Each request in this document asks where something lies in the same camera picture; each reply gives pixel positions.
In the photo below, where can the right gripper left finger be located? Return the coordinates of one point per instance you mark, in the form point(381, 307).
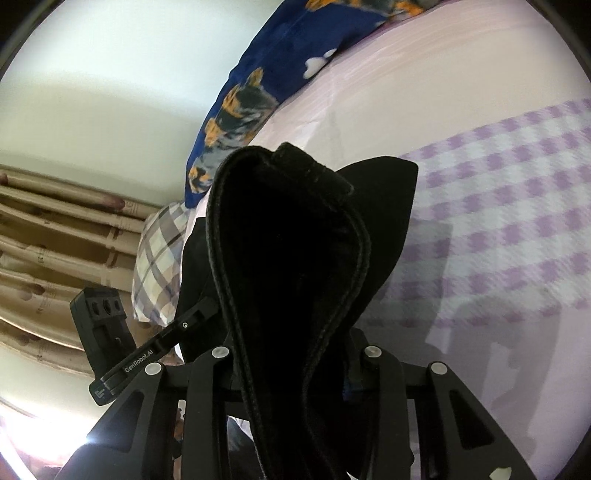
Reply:
point(134, 439)

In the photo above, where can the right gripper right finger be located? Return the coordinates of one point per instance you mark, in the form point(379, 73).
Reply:
point(399, 415)

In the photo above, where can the black denim pants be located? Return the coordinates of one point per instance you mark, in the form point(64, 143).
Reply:
point(293, 252)

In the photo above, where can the person's left hand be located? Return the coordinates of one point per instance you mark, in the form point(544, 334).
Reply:
point(178, 432)

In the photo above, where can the plaid pillow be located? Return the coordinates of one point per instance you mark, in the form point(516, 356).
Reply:
point(156, 273)

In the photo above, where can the beige curtain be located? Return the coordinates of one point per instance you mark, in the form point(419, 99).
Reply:
point(56, 239)

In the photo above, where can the pink purple checked bedsheet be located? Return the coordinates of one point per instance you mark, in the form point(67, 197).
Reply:
point(493, 106)

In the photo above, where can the navy blue cat-print pillow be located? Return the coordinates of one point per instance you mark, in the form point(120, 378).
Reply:
point(297, 41)

